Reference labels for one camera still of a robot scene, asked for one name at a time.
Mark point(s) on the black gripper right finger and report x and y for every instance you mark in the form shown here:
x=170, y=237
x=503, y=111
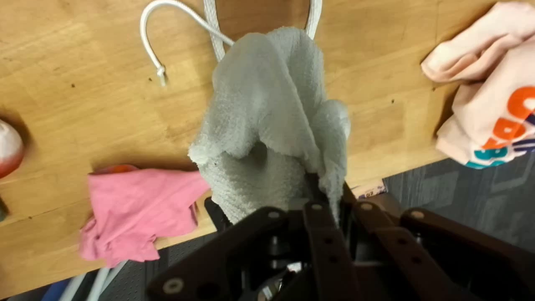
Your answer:
x=418, y=274

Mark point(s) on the red white plush toy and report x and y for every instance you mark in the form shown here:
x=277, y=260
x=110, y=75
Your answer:
x=10, y=150

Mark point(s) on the grey white towel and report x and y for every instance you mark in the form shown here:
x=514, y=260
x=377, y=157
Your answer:
x=270, y=136

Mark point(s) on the pink cloth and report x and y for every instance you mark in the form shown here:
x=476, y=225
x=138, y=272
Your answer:
x=135, y=208

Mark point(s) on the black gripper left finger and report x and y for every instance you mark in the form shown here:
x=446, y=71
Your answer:
x=327, y=270

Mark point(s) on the peach printed shirt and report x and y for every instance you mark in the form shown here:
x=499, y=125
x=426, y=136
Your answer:
x=493, y=108

